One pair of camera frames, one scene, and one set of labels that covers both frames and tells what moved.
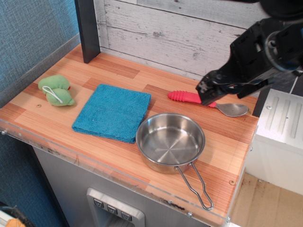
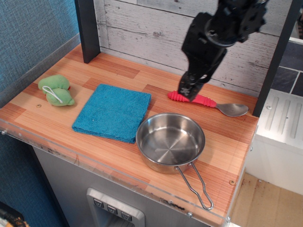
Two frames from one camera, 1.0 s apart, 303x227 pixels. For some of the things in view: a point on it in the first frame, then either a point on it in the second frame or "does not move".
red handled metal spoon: [230, 109] does not move
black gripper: [270, 49] -> [204, 56]
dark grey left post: [88, 29] does not move
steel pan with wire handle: [168, 141] does not move
